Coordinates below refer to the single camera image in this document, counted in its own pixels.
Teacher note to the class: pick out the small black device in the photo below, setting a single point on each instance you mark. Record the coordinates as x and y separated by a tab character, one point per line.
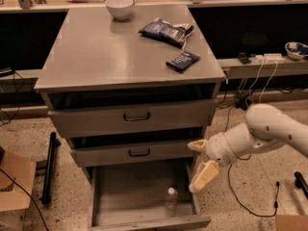
243	58

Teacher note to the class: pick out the middle grey drawer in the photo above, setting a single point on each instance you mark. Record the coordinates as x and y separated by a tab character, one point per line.
131	153

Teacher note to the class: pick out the clear plastic water bottle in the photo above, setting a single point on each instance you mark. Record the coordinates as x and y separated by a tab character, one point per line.
171	199

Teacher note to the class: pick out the cardboard box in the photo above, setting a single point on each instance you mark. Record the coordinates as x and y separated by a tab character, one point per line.
17	176
291	223

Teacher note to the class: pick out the black tripod leg left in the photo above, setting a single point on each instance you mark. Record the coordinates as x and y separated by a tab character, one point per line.
53	144

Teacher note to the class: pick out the black power adapter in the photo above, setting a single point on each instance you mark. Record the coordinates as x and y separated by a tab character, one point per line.
243	103

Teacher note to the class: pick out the cardboard box bottom right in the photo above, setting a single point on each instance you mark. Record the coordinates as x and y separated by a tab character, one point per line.
291	223

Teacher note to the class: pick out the large blue snack bag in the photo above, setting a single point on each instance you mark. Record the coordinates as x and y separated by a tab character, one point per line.
173	34

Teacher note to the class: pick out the white power strip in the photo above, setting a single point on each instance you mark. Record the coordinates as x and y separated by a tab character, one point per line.
271	58

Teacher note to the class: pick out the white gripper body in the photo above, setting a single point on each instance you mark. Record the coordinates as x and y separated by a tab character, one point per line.
218	149

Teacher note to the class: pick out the black bar right floor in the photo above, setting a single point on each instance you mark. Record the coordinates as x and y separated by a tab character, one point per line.
301	183

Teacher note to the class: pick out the white ceramic bowl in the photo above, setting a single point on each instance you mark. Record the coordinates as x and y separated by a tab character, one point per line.
119	9

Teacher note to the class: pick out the cardboard box left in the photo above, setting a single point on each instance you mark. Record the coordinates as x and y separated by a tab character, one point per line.
17	176

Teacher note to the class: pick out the top grey drawer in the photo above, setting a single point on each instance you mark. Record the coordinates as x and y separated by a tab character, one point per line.
102	121

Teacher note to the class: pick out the small blue snack packet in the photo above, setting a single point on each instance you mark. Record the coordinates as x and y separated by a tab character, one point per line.
182	62

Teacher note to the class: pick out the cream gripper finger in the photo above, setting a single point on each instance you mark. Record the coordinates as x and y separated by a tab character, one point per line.
205	173
198	146

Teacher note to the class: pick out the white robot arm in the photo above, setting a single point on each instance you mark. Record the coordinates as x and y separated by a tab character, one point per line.
265	128

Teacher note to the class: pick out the blue white patterned bowl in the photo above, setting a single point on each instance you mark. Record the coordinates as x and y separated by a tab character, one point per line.
296	50

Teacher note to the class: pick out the bottom grey open drawer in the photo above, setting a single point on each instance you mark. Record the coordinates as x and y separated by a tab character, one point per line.
131	197

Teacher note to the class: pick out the grey drawer cabinet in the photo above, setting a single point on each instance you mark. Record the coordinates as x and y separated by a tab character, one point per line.
98	61

